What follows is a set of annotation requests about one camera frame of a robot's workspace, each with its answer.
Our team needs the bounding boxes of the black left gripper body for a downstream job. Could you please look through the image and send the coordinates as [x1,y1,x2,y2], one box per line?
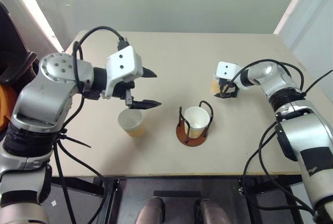
[112,79,136,106]

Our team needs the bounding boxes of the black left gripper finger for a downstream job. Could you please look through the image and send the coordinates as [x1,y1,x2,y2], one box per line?
[142,65,158,79]
[128,99,162,111]

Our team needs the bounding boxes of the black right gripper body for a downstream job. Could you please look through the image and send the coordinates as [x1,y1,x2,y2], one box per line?
[225,79,239,99]

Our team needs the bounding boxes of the white and tan paper cup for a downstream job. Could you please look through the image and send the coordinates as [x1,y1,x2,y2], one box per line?
[117,108,147,139]
[211,69,222,95]
[183,106,210,140]

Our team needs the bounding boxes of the dark rounded robot foot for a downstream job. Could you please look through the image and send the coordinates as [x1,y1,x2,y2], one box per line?
[136,197,165,224]
[199,198,232,224]

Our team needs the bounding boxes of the dark brown chair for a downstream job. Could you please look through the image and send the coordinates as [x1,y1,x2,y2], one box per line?
[0,0,37,84]

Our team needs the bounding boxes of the orange object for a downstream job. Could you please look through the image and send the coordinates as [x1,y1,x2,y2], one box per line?
[0,84,19,132]

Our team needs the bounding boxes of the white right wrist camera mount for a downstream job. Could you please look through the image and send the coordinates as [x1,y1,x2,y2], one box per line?
[216,61,241,81]

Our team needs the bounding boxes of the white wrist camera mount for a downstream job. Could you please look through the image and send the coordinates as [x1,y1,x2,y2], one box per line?
[105,45,144,99]
[216,61,241,81]

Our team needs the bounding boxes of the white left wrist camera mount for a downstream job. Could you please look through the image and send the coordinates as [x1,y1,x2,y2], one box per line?
[105,45,144,99]

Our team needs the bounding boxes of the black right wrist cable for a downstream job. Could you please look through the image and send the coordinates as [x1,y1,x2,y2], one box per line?
[228,59,305,97]

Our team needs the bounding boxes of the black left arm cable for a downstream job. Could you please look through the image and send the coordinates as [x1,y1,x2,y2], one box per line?
[53,26,131,224]

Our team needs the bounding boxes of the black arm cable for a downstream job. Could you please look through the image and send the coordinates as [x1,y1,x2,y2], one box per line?
[53,26,131,224]
[242,121,317,216]

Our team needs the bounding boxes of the black wire cup holder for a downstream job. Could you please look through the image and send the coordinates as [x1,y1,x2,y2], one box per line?
[175,100,215,147]

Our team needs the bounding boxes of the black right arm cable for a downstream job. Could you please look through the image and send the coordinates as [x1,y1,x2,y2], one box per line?
[242,121,317,216]

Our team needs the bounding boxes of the black table frame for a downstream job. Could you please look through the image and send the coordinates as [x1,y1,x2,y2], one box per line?
[50,174,304,224]

